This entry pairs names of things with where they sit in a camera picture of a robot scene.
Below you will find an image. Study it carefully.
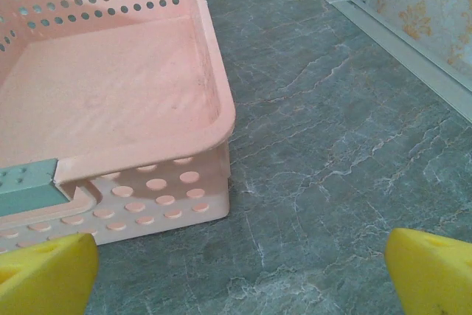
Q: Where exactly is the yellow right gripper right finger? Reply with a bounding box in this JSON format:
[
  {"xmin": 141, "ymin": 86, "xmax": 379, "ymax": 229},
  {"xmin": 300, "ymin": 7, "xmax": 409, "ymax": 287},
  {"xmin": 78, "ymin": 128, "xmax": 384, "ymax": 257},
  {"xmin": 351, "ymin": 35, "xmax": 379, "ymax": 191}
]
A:
[{"xmin": 383, "ymin": 226, "xmax": 472, "ymax": 315}]

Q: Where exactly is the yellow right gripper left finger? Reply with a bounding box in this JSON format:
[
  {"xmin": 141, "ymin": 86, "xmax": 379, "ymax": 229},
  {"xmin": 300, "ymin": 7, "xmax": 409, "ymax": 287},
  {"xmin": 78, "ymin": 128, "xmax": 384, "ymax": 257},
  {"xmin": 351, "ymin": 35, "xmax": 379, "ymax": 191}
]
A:
[{"xmin": 0, "ymin": 232, "xmax": 100, "ymax": 315}]

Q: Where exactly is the pink perforated plastic basket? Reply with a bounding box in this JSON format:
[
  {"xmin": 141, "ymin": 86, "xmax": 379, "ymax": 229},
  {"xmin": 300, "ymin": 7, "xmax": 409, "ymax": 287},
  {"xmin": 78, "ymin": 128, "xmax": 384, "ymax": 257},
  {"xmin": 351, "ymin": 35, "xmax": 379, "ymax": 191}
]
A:
[{"xmin": 0, "ymin": 0, "xmax": 236, "ymax": 253}]

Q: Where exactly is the aluminium side rail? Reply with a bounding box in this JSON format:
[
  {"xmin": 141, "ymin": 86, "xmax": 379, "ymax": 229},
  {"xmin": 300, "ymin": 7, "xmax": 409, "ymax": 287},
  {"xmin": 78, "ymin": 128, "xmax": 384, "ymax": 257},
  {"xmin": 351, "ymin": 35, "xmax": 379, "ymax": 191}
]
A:
[{"xmin": 315, "ymin": 0, "xmax": 472, "ymax": 124}]

